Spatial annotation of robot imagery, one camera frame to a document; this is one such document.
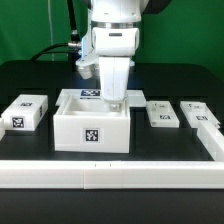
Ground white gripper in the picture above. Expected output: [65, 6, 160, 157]
[99, 57, 130, 112]

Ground white cabinet body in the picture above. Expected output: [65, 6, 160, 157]
[53, 96, 130, 153]

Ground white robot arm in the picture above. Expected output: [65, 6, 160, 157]
[76, 0, 172, 111]

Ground white cabinet top block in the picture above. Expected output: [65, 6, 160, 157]
[1, 94, 48, 131]

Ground white left fence stub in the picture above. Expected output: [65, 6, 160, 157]
[0, 118, 5, 141]

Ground white marker base plate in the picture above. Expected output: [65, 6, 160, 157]
[56, 89, 146, 107]

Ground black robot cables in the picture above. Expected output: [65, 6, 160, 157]
[30, 0, 83, 62]

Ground white right fence rail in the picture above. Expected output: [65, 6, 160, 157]
[197, 121, 224, 162]

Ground white fence rail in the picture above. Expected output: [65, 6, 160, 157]
[197, 121, 224, 162]
[0, 160, 224, 189]

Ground white front fence rail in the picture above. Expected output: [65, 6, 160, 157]
[0, 160, 224, 189]

